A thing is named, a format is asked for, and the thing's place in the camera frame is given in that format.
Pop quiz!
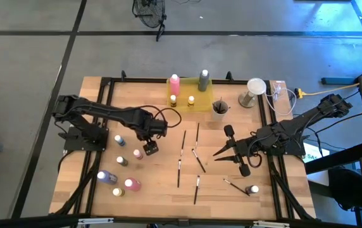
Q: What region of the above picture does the large blue paint bottle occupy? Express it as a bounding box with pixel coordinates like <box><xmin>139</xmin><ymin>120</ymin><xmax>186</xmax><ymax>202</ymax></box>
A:
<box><xmin>96</xmin><ymin>170</ymin><xmax>118</xmax><ymax>186</ymax></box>

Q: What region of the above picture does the white dome metal lamp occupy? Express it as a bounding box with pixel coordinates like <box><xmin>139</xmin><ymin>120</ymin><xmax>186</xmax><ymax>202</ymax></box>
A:
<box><xmin>238</xmin><ymin>77</ymin><xmax>268</xmax><ymax>109</ymax></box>

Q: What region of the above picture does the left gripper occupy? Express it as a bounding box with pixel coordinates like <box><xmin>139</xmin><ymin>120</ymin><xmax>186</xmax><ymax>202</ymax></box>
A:
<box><xmin>135</xmin><ymin>113</ymin><xmax>169</xmax><ymax>156</ymax></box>

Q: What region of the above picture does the silver aluminium bracket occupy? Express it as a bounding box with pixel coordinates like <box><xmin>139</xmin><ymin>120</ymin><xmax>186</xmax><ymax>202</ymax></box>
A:
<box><xmin>253</xmin><ymin>220</ymin><xmax>291</xmax><ymax>228</ymax></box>
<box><xmin>78</xmin><ymin>217</ymin><xmax>114</xmax><ymax>225</ymax></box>

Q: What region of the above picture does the large red paint bottle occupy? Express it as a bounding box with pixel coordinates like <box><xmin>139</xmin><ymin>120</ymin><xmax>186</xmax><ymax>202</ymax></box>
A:
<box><xmin>123</xmin><ymin>177</ymin><xmax>142</xmax><ymax>193</ymax></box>

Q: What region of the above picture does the translucent yellow plastic tray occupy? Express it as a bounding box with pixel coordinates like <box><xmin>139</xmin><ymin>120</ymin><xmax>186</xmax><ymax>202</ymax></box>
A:
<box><xmin>166</xmin><ymin>77</ymin><xmax>215</xmax><ymax>113</ymax></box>

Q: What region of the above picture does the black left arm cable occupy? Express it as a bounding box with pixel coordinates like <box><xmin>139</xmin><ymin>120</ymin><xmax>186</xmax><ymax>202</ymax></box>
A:
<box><xmin>139</xmin><ymin>105</ymin><xmax>182</xmax><ymax>129</ymax></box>

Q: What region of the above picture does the black office chair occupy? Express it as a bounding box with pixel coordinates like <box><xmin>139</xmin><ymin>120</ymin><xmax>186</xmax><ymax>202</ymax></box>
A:
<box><xmin>328</xmin><ymin>166</ymin><xmax>362</xmax><ymax>212</ymax></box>

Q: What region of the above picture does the large grey paint bottle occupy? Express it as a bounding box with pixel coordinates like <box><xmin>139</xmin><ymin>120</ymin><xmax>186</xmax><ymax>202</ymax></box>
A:
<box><xmin>197</xmin><ymin>69</ymin><xmax>210</xmax><ymax>92</ymax></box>

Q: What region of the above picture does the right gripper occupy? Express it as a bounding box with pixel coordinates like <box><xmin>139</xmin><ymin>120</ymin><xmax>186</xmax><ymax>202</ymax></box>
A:
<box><xmin>212</xmin><ymin>124</ymin><xmax>264</xmax><ymax>178</ymax></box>

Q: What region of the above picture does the white cable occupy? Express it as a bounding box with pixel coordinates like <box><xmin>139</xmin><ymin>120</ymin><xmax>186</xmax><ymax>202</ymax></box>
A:
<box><xmin>265</xmin><ymin>81</ymin><xmax>297</xmax><ymax>117</ymax></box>

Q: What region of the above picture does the beige paper cup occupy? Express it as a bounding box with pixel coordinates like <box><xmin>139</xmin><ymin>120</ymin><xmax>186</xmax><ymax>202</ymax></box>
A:
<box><xmin>211</xmin><ymin>99</ymin><xmax>230</xmax><ymax>120</ymax></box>

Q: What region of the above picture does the black floor fan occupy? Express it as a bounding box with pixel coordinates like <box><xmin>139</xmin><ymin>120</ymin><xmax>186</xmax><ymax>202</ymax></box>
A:
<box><xmin>132</xmin><ymin>0</ymin><xmax>168</xmax><ymax>42</ymax></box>

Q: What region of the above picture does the yellow extension cord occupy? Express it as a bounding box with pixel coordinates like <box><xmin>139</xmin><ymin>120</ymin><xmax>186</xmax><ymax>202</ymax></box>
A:
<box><xmin>296</xmin><ymin>82</ymin><xmax>361</xmax><ymax>99</ymax></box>

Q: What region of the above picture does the large pink paint bottle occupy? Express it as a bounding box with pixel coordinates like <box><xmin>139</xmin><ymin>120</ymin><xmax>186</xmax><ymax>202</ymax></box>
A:
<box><xmin>169</xmin><ymin>73</ymin><xmax>181</xmax><ymax>96</ymax></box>

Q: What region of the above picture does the white green floor label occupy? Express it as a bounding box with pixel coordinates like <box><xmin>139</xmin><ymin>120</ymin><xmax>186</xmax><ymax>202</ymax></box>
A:
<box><xmin>303</xmin><ymin>144</ymin><xmax>330</xmax><ymax>164</ymax></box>

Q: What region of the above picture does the black aluminium table frame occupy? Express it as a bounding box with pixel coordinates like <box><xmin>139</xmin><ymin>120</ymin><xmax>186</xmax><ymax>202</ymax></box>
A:
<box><xmin>0</xmin><ymin>70</ymin><xmax>362</xmax><ymax>228</ymax></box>

